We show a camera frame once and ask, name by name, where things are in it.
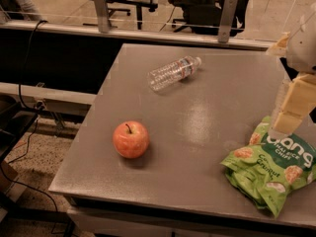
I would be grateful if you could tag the dark chair behind glass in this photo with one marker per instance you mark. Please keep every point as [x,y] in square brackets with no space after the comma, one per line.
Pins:
[203,16]

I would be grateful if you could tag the green rice chip bag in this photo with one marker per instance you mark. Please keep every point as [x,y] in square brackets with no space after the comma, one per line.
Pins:
[267,170]

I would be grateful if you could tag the red yellow apple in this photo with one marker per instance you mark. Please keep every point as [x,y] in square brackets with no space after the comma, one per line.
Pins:
[131,139]

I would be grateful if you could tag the black tray cart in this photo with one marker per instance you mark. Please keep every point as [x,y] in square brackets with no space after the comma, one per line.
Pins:
[14,122]

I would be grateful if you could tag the clear plastic water bottle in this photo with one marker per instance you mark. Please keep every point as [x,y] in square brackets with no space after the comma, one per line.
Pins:
[163,77]

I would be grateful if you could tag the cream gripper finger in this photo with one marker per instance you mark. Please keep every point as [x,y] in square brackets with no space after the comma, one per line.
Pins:
[295,100]
[279,47]

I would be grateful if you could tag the metal bracket post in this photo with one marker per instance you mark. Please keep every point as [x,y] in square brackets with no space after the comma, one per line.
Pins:
[227,17]
[102,13]

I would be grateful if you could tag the right metal bracket post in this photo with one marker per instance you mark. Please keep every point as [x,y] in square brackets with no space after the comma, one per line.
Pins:
[227,17]

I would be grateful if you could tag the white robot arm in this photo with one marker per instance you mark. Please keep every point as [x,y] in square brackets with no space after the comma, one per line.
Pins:
[301,46]

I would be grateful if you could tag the left metal bracket post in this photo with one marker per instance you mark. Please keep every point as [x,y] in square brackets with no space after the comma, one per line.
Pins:
[102,13]

